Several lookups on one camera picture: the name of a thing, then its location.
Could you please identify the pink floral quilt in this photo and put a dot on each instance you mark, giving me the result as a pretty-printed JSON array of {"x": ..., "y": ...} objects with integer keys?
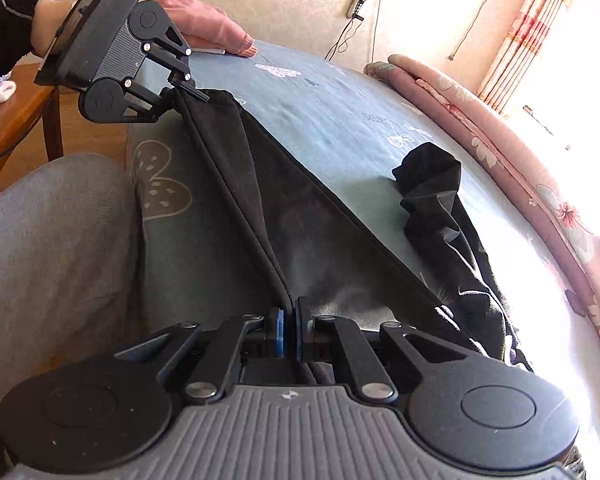
[{"x": 505, "y": 145}]

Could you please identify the blue floral bedsheet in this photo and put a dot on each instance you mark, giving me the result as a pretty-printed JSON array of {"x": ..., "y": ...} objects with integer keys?
[{"x": 340, "y": 110}]

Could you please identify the person's grey trouser leg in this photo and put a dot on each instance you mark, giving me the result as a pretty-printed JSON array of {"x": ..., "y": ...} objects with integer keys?
[{"x": 55, "y": 260}]

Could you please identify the wall power strip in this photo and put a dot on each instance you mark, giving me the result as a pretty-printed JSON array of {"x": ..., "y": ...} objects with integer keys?
[{"x": 356, "y": 5}]

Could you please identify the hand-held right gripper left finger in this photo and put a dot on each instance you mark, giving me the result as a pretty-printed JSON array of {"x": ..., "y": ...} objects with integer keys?
[{"x": 280, "y": 332}]

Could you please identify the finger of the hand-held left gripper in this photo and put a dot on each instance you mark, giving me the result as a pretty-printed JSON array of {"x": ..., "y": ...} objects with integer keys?
[
  {"x": 182, "y": 77},
  {"x": 150, "y": 91}
]

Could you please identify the black pants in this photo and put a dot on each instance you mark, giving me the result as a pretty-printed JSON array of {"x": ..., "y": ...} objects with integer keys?
[{"x": 330, "y": 240}]

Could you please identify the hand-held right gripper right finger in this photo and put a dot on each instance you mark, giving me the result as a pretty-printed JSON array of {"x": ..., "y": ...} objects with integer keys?
[{"x": 298, "y": 332}]

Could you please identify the person's left forearm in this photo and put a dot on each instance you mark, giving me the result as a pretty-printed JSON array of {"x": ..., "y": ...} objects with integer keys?
[{"x": 10, "y": 20}]

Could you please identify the pink striped curtain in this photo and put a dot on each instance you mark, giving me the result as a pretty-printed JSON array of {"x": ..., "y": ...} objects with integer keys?
[{"x": 535, "y": 35}]

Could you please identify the wooden side table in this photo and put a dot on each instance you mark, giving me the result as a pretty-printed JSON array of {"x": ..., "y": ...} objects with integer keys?
[{"x": 10, "y": 125}]

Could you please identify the pink garment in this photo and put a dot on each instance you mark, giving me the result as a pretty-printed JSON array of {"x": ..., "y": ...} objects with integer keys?
[{"x": 205, "y": 17}]

